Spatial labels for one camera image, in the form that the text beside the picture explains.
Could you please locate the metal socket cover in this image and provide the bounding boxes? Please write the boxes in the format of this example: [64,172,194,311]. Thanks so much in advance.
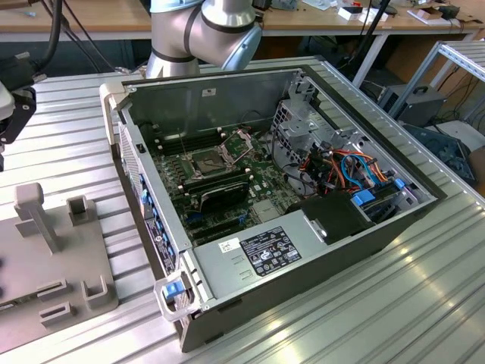
[218,127,255,165]

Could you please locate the thin wire locking lever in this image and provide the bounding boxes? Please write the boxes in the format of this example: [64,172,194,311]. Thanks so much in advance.
[177,127,189,158]

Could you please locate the CPU socket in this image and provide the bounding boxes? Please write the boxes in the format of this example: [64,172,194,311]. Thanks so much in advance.
[188,148,229,180]

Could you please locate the green motherboard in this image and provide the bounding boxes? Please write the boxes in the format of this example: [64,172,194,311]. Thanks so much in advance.
[145,120,306,247]

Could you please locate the black graphics card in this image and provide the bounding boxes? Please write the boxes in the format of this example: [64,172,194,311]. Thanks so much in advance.
[196,180,252,213]

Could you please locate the silver chipset heatsink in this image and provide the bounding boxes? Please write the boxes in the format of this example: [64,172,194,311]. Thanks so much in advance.
[251,199,282,224]

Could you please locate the black expansion slot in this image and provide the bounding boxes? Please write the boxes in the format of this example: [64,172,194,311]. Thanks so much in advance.
[191,227,246,246]
[185,218,243,234]

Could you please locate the silver drive cage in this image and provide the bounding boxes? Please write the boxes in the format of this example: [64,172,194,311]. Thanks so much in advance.
[269,70,371,175]

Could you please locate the silver power supply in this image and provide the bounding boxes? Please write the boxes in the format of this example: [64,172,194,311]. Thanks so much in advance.
[192,210,331,301]

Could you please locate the black plastic shroud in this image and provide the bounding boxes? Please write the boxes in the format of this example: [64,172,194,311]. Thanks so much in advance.
[284,190,377,246]

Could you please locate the grey open PC case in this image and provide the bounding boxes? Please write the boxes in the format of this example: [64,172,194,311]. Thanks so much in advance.
[99,64,449,354]

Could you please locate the blue case latch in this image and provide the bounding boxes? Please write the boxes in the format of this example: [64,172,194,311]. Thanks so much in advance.
[161,281,183,301]

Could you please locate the grey parts rack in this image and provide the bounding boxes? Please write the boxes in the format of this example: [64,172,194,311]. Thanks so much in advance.
[0,181,120,356]

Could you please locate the dark teal panel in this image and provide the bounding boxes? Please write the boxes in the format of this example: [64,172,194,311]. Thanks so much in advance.
[400,121,477,185]

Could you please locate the grey equipment box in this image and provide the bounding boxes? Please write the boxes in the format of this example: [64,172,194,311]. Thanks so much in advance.
[377,83,449,128]

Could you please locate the white box with red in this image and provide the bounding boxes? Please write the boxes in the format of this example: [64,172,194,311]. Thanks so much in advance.
[336,5,365,22]

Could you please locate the wooden desk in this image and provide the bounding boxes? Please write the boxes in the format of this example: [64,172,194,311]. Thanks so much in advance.
[0,0,484,90]

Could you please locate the black stand pole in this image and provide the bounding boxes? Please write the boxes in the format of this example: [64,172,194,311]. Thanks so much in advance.
[361,0,392,39]

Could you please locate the brown cardboard box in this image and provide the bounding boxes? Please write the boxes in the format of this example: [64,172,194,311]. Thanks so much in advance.
[466,146,485,187]

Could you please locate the open cardboard box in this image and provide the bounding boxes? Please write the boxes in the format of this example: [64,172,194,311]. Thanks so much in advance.
[407,5,445,27]

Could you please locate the black wire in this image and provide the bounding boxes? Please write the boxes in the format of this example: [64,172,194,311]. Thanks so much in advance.
[269,132,319,196]

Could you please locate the orange wire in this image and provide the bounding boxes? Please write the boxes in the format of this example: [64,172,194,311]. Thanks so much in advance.
[301,149,391,193]

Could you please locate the blue wire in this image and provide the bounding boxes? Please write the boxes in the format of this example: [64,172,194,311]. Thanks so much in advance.
[339,152,380,190]

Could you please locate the grey case handle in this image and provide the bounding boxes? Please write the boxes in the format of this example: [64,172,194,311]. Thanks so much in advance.
[99,83,127,146]
[152,278,199,323]

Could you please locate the black camera bracket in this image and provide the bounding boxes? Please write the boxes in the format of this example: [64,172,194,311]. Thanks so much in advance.
[0,55,38,146]

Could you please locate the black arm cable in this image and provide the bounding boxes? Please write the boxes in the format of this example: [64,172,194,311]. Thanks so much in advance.
[36,0,104,75]

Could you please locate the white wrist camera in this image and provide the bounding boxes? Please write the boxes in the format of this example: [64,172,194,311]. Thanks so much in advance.
[0,80,15,123]

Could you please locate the aluminium profile frame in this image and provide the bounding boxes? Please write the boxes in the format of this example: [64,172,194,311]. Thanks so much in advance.
[389,39,485,122]

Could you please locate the light blue network cable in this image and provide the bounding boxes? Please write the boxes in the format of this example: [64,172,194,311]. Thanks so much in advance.
[9,0,39,18]

